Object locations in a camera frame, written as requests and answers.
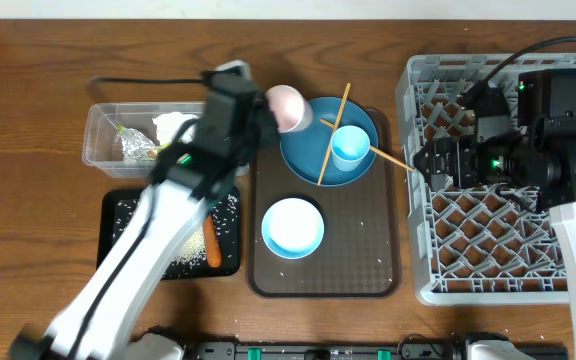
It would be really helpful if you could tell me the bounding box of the pile of white rice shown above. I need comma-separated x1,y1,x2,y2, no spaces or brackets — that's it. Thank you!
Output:
172,229,206,266

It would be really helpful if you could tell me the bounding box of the black waste tray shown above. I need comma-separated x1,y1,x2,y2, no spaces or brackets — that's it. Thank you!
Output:
97,187,241,280

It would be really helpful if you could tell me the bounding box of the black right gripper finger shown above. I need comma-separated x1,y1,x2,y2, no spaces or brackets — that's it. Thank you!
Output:
413,141,441,173
418,168,446,191

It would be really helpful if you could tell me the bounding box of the light blue plastic cup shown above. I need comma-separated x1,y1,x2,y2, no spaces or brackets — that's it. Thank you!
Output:
330,125,370,172

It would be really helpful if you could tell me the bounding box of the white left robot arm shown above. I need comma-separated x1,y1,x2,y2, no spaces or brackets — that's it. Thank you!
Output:
8,70,279,359

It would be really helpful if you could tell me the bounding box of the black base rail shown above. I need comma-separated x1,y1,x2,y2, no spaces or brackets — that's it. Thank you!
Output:
117,329,569,360

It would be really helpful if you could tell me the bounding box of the crumpled white tissue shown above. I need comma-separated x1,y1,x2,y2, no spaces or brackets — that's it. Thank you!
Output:
152,112,199,146

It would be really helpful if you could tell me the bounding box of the clear plastic waste bin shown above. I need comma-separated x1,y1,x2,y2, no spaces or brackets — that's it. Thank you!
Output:
82,102,204,178

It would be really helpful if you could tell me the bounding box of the light blue bowl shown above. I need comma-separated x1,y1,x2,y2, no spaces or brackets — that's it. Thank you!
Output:
260,197,325,260

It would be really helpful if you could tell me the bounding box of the dark blue plate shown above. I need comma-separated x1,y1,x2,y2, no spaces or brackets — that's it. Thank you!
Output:
280,97,379,187

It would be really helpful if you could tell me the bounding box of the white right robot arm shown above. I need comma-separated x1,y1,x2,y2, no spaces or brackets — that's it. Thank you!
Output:
413,115,576,356

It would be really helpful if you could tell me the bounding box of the grey dishwasher rack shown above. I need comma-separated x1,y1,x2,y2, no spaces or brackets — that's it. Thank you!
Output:
395,53,576,306

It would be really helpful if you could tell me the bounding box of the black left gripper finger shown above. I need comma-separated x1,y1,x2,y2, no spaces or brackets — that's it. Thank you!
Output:
253,119,280,149
255,92,276,125

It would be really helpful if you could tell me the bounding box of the wooden chopstick diagonal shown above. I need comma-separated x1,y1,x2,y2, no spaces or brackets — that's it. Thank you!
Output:
319,118,415,172

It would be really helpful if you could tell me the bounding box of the orange carrot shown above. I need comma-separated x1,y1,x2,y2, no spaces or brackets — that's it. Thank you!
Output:
203,215,222,268

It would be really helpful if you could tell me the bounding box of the brown serving tray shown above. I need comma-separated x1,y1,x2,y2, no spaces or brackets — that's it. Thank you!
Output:
245,107,402,299

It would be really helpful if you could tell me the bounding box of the wooden chopstick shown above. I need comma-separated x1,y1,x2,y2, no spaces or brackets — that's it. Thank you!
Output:
316,82,352,187

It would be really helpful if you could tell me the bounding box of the pink plastic cup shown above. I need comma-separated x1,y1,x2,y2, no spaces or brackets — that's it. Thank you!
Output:
265,85,313,133

